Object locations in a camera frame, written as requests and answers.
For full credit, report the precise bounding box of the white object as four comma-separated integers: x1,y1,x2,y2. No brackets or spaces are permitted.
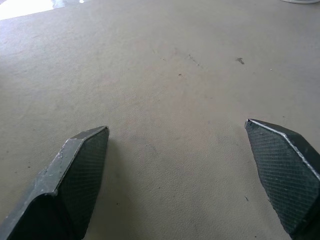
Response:
281,0,316,5

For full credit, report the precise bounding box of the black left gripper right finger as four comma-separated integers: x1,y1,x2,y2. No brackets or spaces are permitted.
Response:
244,118,320,240

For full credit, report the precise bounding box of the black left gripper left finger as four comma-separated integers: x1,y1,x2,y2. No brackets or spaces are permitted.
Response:
0,125,110,240

